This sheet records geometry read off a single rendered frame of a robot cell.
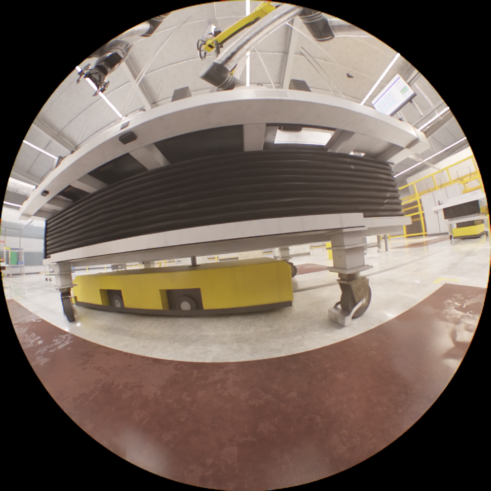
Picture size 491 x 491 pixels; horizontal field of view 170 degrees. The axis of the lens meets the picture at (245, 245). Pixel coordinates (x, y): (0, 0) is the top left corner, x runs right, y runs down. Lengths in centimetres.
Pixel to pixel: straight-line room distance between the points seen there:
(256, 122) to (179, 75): 1043
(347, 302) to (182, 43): 1050
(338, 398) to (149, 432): 38
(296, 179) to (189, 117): 49
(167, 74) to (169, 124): 1043
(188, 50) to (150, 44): 203
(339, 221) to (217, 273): 58
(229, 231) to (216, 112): 39
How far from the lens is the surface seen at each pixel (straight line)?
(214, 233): 51
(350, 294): 70
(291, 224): 53
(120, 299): 124
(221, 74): 96
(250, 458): 34
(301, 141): 100
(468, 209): 467
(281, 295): 84
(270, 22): 108
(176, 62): 1068
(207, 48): 174
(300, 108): 62
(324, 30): 129
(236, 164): 74
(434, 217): 957
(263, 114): 61
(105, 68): 80
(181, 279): 87
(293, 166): 79
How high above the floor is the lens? 33
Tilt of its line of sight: 2 degrees up
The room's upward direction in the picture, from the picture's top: 6 degrees counter-clockwise
